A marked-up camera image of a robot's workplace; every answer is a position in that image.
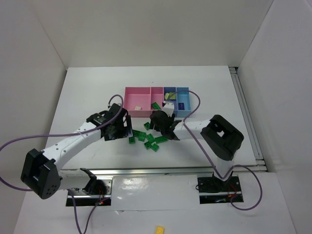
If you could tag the aluminium rail front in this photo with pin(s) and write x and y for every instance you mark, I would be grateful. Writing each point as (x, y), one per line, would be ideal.
(153, 171)

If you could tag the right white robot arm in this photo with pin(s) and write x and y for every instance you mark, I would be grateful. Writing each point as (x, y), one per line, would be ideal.
(221, 136)

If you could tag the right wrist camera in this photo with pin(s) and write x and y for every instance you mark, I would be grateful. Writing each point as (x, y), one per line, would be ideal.
(168, 108)

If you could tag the large pink bin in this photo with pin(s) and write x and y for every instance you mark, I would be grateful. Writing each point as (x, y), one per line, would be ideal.
(138, 96)

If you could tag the purple lego brick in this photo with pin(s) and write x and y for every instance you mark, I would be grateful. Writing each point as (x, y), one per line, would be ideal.
(181, 106)

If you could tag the yellow lego brick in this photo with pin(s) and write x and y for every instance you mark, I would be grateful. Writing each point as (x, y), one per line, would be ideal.
(159, 230)

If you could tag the green lego small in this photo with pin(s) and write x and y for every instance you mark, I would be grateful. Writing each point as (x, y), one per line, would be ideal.
(132, 140)

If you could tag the small pink bin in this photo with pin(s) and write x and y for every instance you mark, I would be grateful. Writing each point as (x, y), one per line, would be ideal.
(157, 95)

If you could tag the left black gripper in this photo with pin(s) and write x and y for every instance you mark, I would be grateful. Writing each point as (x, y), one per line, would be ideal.
(124, 130)

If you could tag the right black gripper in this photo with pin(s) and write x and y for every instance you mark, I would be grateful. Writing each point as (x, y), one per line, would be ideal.
(162, 125)

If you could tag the lime lego brick front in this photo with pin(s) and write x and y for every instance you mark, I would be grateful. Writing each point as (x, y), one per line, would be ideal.
(172, 96)

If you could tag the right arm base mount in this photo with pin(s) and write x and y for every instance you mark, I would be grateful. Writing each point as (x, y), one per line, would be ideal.
(212, 190)

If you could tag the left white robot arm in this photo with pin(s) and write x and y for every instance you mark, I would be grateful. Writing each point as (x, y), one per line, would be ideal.
(42, 171)

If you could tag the aluminium rail right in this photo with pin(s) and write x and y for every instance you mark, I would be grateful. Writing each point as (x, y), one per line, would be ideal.
(260, 161)

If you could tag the aluminium rail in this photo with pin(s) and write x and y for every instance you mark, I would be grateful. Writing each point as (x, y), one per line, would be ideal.
(153, 171)
(260, 161)

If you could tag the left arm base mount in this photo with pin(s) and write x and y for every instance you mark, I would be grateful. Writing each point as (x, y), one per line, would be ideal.
(96, 191)

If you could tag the green lego long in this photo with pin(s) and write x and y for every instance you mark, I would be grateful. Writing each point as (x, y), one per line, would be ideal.
(160, 139)
(139, 134)
(155, 106)

